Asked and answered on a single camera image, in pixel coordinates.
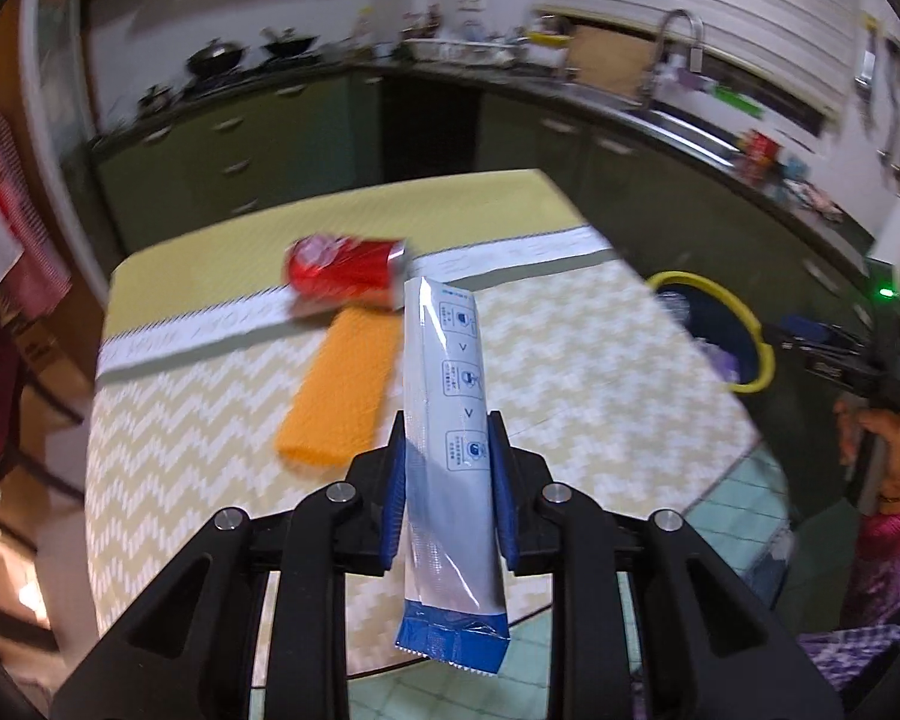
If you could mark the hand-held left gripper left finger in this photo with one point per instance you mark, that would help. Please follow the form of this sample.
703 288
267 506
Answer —
396 480

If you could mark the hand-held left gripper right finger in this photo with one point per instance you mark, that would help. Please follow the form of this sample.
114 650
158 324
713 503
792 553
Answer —
504 495

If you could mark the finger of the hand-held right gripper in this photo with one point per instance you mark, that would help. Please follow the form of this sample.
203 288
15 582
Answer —
802 328

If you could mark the white and blue sachet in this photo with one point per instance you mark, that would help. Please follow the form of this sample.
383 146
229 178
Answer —
450 502

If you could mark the yellow rimmed trash bin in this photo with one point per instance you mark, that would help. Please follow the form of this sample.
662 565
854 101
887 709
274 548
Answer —
759 364

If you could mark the orange cloth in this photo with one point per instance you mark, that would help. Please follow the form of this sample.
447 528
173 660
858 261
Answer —
337 390

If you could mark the red drink can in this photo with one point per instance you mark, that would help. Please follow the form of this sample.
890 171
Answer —
337 266

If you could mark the person's right forearm pink sleeve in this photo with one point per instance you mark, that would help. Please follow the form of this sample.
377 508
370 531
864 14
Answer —
889 562

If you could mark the person's right hand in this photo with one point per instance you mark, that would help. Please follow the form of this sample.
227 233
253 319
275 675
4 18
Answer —
896 450

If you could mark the red tin on counter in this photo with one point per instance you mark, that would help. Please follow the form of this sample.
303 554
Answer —
757 154

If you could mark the yellow zigzag tablecloth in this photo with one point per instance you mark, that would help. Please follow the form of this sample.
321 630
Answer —
195 450

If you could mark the teal diamond pattern tablecloth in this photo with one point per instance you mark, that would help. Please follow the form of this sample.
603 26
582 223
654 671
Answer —
720 525

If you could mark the steel kitchen sink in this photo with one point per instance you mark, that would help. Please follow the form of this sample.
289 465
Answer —
682 131

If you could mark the purple checked clothing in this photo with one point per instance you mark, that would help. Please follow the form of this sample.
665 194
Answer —
855 656

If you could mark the steel kitchen faucet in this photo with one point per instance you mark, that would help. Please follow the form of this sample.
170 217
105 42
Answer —
694 30

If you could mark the wooden cutting board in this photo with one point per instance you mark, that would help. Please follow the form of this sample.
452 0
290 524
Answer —
604 60

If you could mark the green kitchen cabinets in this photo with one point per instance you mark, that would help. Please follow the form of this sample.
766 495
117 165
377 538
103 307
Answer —
292 142

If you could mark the yellow dish tray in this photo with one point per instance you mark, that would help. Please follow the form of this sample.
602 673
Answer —
549 37

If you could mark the gas stove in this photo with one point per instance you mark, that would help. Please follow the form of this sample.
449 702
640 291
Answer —
247 75

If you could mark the white dish rack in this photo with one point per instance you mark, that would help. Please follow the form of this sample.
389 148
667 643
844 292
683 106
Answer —
457 51

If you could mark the black wok with ladle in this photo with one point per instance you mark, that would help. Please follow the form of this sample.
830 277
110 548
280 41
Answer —
289 45

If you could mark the small lidded pot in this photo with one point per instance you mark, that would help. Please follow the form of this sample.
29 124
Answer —
154 99

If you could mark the cooking oil bottle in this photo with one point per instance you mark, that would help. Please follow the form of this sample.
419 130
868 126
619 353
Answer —
363 30

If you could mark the black wok with lid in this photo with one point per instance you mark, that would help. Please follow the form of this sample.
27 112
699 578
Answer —
216 58

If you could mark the red checked apron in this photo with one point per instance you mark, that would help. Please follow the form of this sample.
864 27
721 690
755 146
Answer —
7 187

